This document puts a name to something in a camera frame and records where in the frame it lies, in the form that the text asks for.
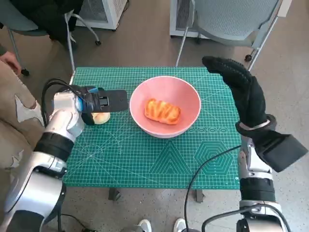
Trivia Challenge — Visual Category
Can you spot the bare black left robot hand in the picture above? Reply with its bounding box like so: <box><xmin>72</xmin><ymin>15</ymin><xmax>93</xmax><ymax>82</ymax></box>
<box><xmin>72</xmin><ymin>85</ymin><xmax>100</xmax><ymax>126</ymax></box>

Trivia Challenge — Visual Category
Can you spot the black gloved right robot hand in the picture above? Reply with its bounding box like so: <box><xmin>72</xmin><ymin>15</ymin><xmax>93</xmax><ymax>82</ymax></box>
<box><xmin>201</xmin><ymin>56</ymin><xmax>268</xmax><ymax>128</ymax></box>

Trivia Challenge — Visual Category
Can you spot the round pale bread bun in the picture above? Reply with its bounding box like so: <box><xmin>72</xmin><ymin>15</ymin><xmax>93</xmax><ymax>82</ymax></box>
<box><xmin>92</xmin><ymin>112</ymin><xmax>111</xmax><ymax>125</ymax></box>

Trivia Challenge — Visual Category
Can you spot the glazed braided bread loaf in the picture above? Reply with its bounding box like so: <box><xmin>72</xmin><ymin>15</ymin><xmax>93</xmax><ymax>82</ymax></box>
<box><xmin>144</xmin><ymin>98</ymin><xmax>182</xmax><ymax>125</ymax></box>

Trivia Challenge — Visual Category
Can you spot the pink bowl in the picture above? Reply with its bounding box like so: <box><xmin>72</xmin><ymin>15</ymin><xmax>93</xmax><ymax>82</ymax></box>
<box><xmin>129</xmin><ymin>76</ymin><xmax>202</xmax><ymax>139</ymax></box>

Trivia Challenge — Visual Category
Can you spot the green cutting mat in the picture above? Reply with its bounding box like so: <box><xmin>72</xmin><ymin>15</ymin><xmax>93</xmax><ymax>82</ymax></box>
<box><xmin>61</xmin><ymin>67</ymin><xmax>242</xmax><ymax>189</ymax></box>

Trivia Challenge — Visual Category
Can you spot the grey mesh chair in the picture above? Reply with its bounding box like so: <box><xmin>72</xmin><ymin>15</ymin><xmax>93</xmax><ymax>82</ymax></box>
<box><xmin>175</xmin><ymin>0</ymin><xmax>288</xmax><ymax>71</ymax></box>

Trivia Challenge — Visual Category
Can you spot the white mesh cabinet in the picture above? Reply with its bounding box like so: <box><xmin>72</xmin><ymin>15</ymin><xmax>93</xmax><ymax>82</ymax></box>
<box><xmin>169</xmin><ymin>0</ymin><xmax>206</xmax><ymax>39</ymax></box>
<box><xmin>74</xmin><ymin>0</ymin><xmax>128</xmax><ymax>31</ymax></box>

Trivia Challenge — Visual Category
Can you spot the grey table foot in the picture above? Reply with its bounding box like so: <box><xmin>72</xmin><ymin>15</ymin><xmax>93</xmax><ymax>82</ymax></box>
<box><xmin>194</xmin><ymin>188</ymin><xmax>205</xmax><ymax>203</ymax></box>
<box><xmin>108</xmin><ymin>188</ymin><xmax>121</xmax><ymax>201</ymax></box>

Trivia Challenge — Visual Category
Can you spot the teal seat chair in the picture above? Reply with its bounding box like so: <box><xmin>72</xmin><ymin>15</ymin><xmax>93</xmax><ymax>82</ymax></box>
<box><xmin>0</xmin><ymin>0</ymin><xmax>102</xmax><ymax>77</ymax></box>

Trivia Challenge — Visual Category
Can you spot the white shoe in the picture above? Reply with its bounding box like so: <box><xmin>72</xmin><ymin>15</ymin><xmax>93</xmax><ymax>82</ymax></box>
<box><xmin>173</xmin><ymin>218</ymin><xmax>188</xmax><ymax>232</ymax></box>
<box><xmin>138</xmin><ymin>219</ymin><xmax>152</xmax><ymax>232</ymax></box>

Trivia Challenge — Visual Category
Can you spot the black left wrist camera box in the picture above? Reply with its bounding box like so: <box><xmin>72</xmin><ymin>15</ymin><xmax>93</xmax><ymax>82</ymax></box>
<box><xmin>98</xmin><ymin>89</ymin><xmax>128</xmax><ymax>113</ymax></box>

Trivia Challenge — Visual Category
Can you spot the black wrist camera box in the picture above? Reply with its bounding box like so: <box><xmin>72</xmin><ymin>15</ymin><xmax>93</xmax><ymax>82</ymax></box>
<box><xmin>98</xmin><ymin>89</ymin><xmax>128</xmax><ymax>113</ymax></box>
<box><xmin>262</xmin><ymin>134</ymin><xmax>309</xmax><ymax>173</ymax></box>

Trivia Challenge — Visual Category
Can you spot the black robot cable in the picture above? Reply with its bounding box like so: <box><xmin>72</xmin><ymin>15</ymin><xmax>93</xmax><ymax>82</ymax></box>
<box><xmin>201</xmin><ymin>207</ymin><xmax>293</xmax><ymax>232</ymax></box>
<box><xmin>184</xmin><ymin>145</ymin><xmax>242</xmax><ymax>232</ymax></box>
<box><xmin>41</xmin><ymin>78</ymin><xmax>90</xmax><ymax>232</ymax></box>

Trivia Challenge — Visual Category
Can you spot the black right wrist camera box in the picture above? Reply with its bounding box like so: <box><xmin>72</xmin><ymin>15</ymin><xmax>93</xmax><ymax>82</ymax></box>
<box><xmin>262</xmin><ymin>134</ymin><xmax>309</xmax><ymax>173</ymax></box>

